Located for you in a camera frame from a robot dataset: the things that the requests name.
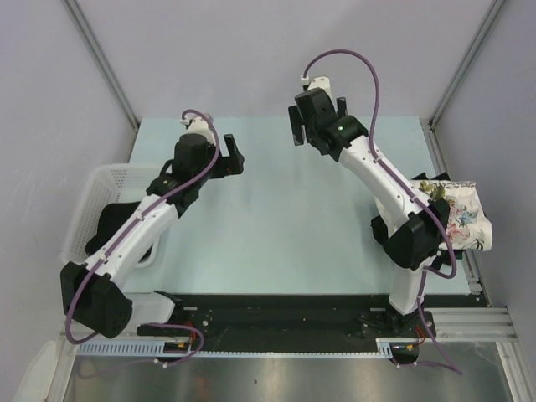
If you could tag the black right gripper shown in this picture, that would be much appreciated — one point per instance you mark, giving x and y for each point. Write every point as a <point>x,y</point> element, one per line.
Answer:
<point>296,124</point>

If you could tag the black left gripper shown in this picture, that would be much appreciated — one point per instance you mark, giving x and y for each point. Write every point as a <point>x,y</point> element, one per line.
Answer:
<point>229,165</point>

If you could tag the white plastic laundry basket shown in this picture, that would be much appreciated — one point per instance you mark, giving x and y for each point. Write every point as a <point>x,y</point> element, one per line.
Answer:
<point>108,184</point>

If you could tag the black t shirt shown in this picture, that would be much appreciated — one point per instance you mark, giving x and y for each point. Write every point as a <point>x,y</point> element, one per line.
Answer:
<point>112,217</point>

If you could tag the white t shirt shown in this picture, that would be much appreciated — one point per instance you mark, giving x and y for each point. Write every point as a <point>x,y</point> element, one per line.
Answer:
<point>467,228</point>

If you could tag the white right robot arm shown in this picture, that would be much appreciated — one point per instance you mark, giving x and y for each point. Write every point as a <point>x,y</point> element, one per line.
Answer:
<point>413,220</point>

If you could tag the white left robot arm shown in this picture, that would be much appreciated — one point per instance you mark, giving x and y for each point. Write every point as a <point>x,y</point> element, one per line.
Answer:
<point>92,292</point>

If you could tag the stack of black t shirts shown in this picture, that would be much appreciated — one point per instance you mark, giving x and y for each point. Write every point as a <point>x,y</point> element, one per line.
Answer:
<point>381,233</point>

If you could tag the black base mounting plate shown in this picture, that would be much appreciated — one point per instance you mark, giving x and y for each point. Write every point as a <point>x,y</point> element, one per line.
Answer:
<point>291,323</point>

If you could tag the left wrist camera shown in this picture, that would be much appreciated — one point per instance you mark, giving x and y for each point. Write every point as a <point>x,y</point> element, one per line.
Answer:
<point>199,125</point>

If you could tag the left aluminium corner post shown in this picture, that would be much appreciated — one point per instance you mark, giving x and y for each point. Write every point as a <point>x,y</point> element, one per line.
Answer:
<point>96,52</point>

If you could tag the aluminium corner post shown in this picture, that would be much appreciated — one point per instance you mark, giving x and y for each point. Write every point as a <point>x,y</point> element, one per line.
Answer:
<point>478,40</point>
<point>96,52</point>

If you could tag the right aluminium corner post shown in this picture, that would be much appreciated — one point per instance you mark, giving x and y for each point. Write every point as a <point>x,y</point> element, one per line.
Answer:
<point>478,40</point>

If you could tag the white slotted cable duct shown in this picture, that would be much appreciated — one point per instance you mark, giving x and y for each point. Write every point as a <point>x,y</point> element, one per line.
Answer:
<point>164,350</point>

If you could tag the aluminium frame rail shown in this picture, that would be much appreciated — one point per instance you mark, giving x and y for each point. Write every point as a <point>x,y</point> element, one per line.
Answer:
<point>482,324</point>

